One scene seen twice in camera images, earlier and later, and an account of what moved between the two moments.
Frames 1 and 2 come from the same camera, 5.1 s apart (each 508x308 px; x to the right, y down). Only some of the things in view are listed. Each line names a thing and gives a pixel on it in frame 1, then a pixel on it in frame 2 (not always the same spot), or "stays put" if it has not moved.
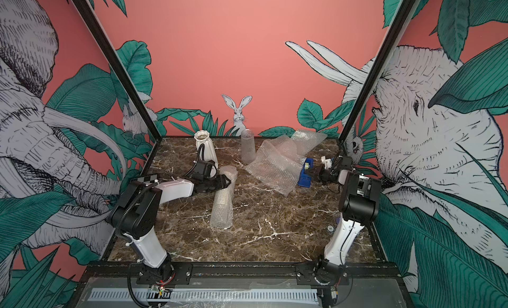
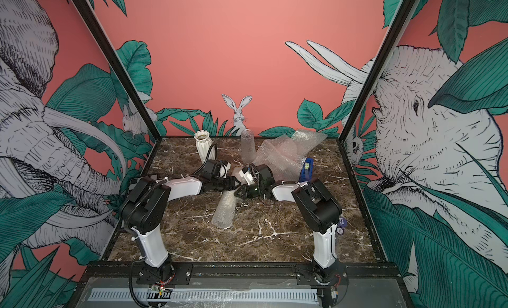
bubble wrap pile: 278,160 stays put
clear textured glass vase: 248,152 stays put
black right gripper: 321,176 -> 246,192
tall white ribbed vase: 202,137 stays put
